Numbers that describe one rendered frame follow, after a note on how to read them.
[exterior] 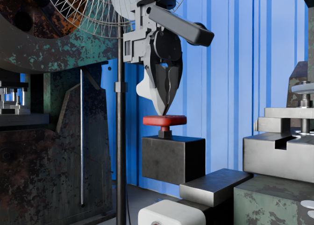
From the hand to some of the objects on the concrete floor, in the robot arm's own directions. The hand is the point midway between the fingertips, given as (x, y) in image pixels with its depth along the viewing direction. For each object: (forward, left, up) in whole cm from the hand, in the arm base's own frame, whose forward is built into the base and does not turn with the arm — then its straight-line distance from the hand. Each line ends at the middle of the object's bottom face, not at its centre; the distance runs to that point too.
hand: (165, 108), depth 48 cm
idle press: (+8, +152, -76) cm, 170 cm away
